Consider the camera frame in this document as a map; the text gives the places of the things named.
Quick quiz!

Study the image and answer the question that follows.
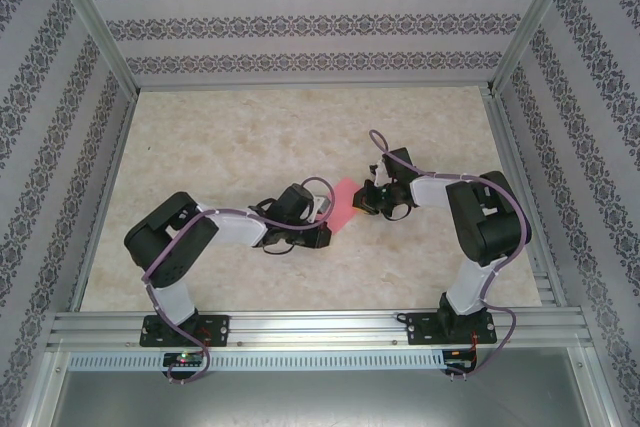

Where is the pink paper sheet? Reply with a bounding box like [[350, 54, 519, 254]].
[[324, 176, 359, 236]]

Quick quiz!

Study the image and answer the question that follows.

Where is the grey sheet metal tray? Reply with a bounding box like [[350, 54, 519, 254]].
[[44, 349, 616, 427]]

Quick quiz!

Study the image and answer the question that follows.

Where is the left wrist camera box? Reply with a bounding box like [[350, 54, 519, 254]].
[[311, 195, 332, 222]]

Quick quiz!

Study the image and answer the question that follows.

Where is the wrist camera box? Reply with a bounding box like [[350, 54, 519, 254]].
[[368, 159, 390, 187], [311, 195, 332, 222]]

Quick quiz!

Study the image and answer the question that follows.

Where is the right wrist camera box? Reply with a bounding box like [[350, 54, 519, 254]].
[[368, 159, 390, 187]]

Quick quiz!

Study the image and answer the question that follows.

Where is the aluminium mounting rail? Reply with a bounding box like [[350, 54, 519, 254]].
[[47, 309, 594, 351]]

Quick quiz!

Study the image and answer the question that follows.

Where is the aluminium back frame bar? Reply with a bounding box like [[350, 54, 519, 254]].
[[134, 80, 494, 92]]

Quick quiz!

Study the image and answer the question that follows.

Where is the aluminium side rail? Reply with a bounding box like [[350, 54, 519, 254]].
[[69, 91, 140, 312], [480, 85, 571, 308]]

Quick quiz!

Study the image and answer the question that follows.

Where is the slotted grey cable duct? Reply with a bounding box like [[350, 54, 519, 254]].
[[67, 349, 446, 373]]

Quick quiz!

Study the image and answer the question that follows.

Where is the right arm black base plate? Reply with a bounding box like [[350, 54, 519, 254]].
[[405, 310, 499, 347]]

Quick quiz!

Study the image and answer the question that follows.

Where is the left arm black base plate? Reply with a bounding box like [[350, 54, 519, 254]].
[[139, 314, 231, 348]]

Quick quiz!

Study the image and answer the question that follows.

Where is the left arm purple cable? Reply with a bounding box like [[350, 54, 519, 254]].
[[143, 175, 335, 387]]

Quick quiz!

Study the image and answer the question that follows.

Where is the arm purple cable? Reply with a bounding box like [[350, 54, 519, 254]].
[[368, 129, 532, 383], [143, 175, 335, 387]]

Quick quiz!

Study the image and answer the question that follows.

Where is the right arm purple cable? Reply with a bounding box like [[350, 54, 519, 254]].
[[368, 129, 532, 383]]

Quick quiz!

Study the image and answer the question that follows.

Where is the aluminium frame post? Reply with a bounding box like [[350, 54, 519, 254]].
[[488, 0, 585, 94], [42, 0, 140, 94]]

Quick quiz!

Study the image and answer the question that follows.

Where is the aluminium frame leg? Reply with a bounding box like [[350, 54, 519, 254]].
[[19, 346, 69, 427], [574, 346, 624, 427]]

